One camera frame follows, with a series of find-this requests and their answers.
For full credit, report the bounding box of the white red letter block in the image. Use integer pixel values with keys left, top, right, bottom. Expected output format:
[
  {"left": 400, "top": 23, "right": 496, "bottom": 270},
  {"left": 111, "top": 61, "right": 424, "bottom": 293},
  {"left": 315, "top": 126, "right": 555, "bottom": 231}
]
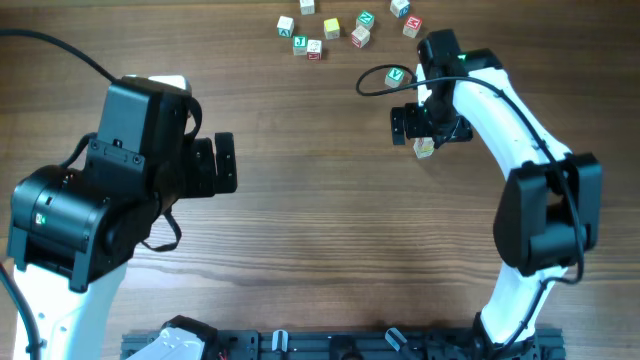
[{"left": 306, "top": 39, "right": 322, "bottom": 60}]

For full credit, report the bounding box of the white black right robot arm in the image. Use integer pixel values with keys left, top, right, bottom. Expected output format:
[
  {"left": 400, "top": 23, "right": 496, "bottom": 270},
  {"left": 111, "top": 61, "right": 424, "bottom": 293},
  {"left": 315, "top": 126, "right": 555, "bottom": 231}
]
[{"left": 391, "top": 29, "right": 602, "bottom": 359}]

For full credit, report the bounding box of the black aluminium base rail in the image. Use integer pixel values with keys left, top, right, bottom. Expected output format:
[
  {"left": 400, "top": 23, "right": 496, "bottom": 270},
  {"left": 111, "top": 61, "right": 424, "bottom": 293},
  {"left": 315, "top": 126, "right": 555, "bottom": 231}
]
[{"left": 120, "top": 322, "right": 567, "bottom": 360}]

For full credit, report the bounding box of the plain white top block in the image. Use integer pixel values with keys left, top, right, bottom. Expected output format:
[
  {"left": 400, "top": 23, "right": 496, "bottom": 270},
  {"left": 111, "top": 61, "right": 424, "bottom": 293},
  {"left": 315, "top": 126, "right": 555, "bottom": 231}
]
[{"left": 299, "top": 0, "right": 315, "bottom": 15}]

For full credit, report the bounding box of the red M letter block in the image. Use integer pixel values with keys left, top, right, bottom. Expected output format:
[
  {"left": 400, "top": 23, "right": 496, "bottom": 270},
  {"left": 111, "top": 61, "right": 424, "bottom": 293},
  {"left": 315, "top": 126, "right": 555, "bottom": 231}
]
[{"left": 403, "top": 15, "right": 423, "bottom": 38}]

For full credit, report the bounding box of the green Z letter block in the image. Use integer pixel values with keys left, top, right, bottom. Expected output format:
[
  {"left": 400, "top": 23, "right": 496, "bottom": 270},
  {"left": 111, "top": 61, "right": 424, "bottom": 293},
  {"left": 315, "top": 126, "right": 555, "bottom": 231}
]
[{"left": 356, "top": 10, "right": 375, "bottom": 30}]

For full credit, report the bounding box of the green V letter block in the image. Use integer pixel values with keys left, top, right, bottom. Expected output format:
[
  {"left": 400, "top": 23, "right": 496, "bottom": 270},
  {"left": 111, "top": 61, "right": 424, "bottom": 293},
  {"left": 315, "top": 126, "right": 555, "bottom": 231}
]
[{"left": 384, "top": 67, "right": 405, "bottom": 88}]

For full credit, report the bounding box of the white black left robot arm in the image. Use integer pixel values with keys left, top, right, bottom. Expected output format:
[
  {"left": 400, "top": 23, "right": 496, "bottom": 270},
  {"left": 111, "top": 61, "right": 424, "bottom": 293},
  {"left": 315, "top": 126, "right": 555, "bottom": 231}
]
[{"left": 7, "top": 75, "right": 238, "bottom": 359}]

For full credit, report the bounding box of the yellow top block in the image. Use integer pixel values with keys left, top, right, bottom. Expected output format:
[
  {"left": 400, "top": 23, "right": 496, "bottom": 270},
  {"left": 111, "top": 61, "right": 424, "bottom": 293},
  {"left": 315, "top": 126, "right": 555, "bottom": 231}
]
[{"left": 323, "top": 18, "right": 341, "bottom": 40}]

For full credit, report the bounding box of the white green A block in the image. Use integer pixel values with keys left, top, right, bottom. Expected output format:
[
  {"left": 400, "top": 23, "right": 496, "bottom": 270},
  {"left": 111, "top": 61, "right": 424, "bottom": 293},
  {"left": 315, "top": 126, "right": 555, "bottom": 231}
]
[{"left": 277, "top": 16, "right": 294, "bottom": 38}]

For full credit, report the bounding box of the white blue letter block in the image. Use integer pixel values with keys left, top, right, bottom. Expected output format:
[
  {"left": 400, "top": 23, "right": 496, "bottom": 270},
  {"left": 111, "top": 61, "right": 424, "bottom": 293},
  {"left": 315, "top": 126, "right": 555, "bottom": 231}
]
[{"left": 390, "top": 0, "right": 410, "bottom": 18}]

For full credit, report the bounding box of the white red striped block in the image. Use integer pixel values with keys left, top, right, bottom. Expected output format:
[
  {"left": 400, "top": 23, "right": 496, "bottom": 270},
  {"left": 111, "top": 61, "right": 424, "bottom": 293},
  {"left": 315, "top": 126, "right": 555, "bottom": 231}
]
[{"left": 351, "top": 25, "right": 371, "bottom": 48}]

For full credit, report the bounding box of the green J letter block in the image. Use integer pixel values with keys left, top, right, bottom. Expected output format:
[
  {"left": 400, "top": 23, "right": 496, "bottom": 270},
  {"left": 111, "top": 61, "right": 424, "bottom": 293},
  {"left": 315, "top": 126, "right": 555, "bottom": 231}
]
[{"left": 292, "top": 35, "right": 308, "bottom": 56}]

